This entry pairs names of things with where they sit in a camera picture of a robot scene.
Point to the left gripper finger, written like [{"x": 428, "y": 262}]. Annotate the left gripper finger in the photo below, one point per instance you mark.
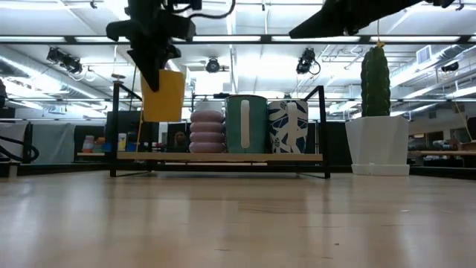
[
  {"x": 174, "y": 53},
  {"x": 150, "y": 67}
]

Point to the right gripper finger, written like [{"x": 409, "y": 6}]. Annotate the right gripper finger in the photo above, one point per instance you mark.
[{"x": 327, "y": 22}]

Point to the orange mug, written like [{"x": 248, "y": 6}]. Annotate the orange mug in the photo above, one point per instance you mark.
[{"x": 167, "y": 100}]

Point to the ridged purple mug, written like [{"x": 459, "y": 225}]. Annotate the ridged purple mug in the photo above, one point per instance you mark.
[{"x": 207, "y": 126}]

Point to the white mug blue pattern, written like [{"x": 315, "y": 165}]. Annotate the white mug blue pattern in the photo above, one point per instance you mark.
[{"x": 279, "y": 130}]

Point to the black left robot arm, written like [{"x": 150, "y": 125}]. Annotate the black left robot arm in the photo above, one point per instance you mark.
[{"x": 148, "y": 9}]

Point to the green cactus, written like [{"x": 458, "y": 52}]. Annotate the green cactus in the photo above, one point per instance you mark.
[{"x": 375, "y": 82}]

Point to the person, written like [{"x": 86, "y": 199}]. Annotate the person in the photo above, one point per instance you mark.
[{"x": 179, "y": 140}]

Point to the shelf with colourful containers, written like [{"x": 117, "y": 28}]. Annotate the shelf with colourful containers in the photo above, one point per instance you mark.
[{"x": 96, "y": 145}]

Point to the black rack wooden shelf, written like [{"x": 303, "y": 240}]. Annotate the black rack wooden shelf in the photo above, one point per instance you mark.
[{"x": 223, "y": 157}]

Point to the grey fabric partition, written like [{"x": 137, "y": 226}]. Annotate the grey fabric partition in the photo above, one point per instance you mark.
[{"x": 54, "y": 143}]

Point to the white plant pot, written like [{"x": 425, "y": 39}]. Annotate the white plant pot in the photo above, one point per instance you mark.
[{"x": 377, "y": 145}]

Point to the wooden table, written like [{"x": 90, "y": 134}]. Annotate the wooden table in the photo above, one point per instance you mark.
[{"x": 442, "y": 153}]

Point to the black aluminium rig frame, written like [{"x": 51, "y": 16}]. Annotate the black aluminium rig frame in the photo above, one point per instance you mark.
[{"x": 266, "y": 38}]

